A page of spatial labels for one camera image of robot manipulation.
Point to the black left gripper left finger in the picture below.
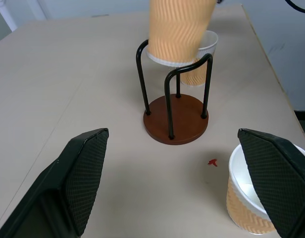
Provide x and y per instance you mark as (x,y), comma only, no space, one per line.
(75,178)

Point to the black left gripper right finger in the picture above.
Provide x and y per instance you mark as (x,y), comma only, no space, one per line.
(273,178)

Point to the orange ribbed paper cup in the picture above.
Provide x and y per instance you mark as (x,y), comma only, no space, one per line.
(177,29)
(241,203)
(200,72)

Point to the red mark on table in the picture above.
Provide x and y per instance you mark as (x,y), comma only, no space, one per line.
(213,162)

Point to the white pipe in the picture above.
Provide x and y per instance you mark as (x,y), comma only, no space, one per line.
(6,12)

